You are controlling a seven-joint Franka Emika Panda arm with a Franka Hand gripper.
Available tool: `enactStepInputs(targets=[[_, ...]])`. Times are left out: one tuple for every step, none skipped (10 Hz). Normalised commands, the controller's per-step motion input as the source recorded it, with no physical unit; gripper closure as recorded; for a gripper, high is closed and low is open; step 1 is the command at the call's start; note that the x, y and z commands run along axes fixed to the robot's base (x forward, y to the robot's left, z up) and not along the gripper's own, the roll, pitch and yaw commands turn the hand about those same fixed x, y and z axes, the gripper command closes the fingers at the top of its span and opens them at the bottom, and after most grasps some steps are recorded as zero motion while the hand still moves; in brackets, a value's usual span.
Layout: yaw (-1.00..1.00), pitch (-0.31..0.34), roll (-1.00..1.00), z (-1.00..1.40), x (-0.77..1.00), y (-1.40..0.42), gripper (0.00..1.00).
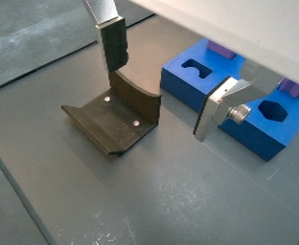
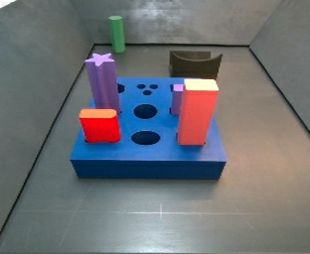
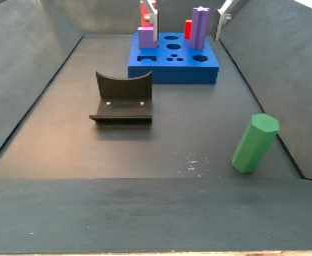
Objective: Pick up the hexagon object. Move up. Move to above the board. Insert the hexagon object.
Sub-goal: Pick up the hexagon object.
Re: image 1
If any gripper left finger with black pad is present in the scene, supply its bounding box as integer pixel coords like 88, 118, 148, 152
81, 0, 129, 73

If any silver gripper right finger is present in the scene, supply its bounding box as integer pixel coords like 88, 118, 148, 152
193, 59, 284, 142

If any blue shape sorting board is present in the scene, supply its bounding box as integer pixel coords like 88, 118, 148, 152
161, 39, 299, 161

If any small purple square peg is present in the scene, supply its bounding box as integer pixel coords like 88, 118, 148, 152
279, 78, 299, 99

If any purple star peg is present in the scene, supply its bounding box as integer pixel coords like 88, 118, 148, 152
207, 41, 235, 59

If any black curved holder stand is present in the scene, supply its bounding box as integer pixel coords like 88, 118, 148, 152
61, 72, 161, 155

